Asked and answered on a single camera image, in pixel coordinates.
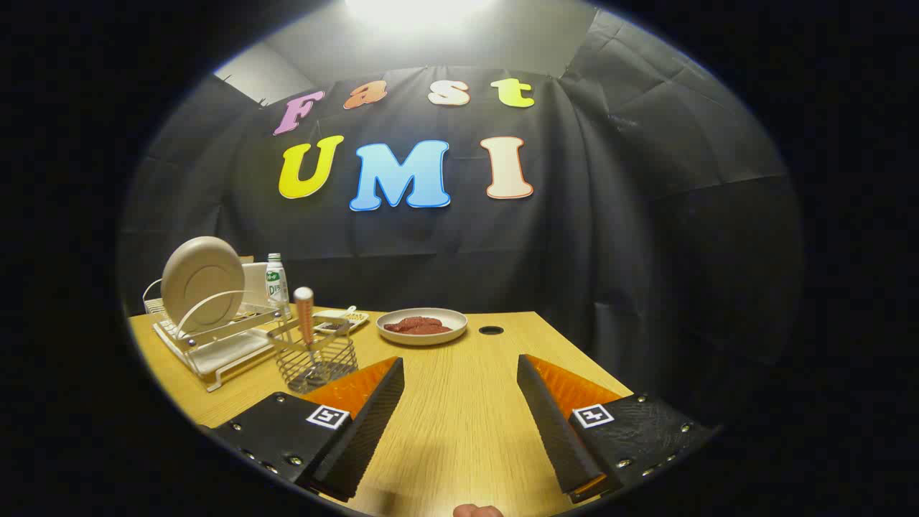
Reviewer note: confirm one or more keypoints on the beige round plate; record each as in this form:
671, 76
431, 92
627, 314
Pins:
201, 280

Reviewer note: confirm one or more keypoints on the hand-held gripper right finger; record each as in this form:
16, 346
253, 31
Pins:
549, 431

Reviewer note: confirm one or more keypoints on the pile of dark beans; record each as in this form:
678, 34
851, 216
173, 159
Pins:
332, 326

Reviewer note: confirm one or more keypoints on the red meat piece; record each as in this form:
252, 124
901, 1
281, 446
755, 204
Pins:
409, 324
439, 329

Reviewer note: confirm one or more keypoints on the white divided snack dish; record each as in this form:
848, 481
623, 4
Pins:
350, 310

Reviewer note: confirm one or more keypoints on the white green-label drink bottle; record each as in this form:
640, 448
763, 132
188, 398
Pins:
276, 283

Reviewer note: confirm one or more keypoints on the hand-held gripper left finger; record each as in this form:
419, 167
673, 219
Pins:
373, 424

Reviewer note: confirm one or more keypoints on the black backdrop cloth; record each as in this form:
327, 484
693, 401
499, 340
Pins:
574, 251

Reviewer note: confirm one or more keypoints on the beige plate with meat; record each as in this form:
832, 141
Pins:
423, 339

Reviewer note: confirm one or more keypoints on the white toaster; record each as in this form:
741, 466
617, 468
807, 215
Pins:
255, 283

